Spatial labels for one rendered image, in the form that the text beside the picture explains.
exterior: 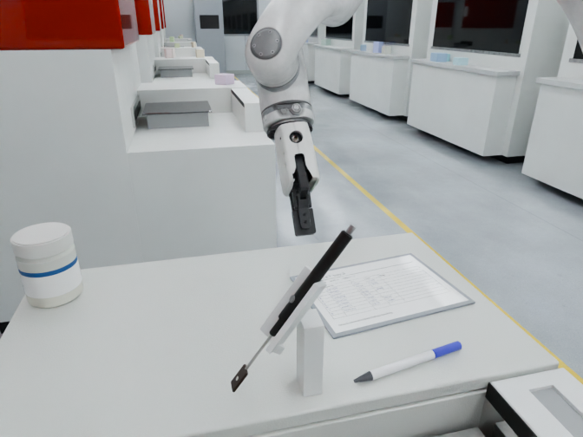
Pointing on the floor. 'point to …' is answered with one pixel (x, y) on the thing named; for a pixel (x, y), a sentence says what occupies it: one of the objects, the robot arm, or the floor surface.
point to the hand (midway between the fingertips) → (304, 222)
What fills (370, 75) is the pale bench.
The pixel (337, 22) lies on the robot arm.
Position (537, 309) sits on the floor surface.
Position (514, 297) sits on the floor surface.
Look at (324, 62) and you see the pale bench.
